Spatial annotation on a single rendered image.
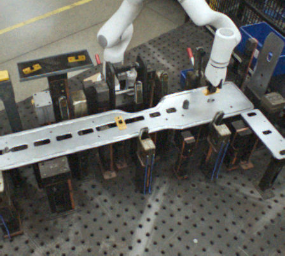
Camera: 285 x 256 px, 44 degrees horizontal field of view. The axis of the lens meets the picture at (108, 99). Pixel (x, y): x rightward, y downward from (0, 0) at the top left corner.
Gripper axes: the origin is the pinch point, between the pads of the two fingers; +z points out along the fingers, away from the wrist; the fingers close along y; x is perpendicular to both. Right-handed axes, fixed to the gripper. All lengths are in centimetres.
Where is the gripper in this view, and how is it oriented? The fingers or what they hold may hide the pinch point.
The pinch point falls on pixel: (212, 87)
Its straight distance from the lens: 176.9
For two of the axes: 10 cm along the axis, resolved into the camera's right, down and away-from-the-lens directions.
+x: 9.5, -2.2, 2.1
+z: 0.1, 7.2, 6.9
